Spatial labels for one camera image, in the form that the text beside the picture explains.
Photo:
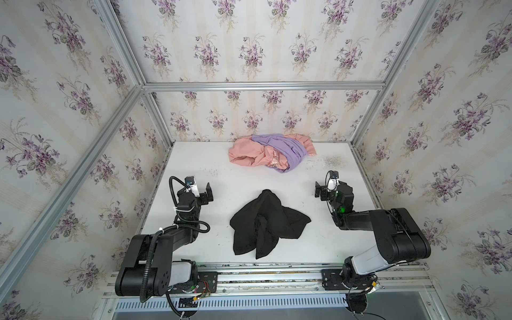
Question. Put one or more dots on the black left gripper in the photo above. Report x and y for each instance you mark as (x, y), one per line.
(202, 196)

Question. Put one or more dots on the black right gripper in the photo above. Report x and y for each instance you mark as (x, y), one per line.
(324, 192)

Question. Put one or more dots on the black cloth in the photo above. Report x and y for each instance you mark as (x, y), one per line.
(260, 224)

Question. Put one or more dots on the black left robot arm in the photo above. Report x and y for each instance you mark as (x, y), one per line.
(148, 268)

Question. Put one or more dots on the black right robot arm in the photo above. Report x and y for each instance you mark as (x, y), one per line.
(398, 239)

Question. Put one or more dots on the purple cloth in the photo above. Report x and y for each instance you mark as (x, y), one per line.
(291, 149)

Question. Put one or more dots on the pink cloth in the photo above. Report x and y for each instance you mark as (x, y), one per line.
(248, 153)

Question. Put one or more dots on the white perforated vent strip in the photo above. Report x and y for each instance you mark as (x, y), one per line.
(229, 303)

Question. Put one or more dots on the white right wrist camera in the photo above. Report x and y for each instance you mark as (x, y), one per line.
(332, 178)

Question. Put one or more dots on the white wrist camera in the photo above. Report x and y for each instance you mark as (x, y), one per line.
(332, 178)
(191, 185)

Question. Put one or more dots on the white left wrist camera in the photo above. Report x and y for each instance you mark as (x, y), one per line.
(191, 185)

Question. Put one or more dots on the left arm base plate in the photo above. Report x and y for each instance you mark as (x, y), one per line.
(203, 282)

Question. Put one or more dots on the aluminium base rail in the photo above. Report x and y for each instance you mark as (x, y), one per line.
(303, 278)

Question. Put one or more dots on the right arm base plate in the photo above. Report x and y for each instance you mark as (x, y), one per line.
(340, 279)

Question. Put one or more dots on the aluminium cage frame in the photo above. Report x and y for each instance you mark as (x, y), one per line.
(23, 255)

